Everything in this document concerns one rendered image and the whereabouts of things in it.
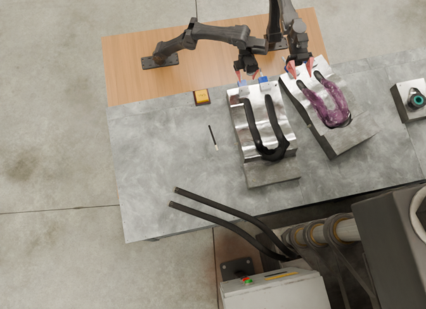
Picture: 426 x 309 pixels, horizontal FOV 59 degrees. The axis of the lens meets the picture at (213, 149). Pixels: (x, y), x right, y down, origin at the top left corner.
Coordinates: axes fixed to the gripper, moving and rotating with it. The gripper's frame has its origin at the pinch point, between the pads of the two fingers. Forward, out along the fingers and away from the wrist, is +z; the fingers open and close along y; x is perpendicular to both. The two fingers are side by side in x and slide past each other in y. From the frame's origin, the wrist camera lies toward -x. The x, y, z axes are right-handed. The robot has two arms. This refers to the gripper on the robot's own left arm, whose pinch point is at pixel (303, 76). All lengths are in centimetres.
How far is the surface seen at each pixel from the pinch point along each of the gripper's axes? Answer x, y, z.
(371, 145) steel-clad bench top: 39, 40, 27
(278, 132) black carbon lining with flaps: 28.1, -8.4, 15.2
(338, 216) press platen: -36, -12, 59
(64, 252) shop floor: 118, -146, 51
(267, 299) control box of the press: -29, -36, 79
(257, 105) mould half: 30.9, -15.1, -1.0
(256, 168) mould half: 32.8, -21.6, 30.0
